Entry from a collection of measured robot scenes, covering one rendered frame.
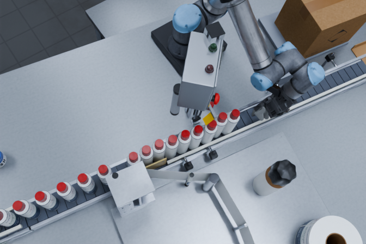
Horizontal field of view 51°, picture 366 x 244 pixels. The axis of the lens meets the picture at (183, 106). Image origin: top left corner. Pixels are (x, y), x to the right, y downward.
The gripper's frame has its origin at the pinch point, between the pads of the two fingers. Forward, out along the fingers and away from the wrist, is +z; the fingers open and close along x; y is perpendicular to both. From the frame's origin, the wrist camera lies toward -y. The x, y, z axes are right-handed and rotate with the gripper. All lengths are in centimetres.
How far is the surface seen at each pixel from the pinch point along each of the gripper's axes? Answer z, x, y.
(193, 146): 14.4, -26.5, 3.0
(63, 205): 47, -71, 3
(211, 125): -1.2, -28.0, 1.6
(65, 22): 108, 0, -139
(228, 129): 5.5, -13.2, 2.9
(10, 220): 45, -92, 2
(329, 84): -16.4, 39.4, 0.8
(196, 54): -32, -53, -10
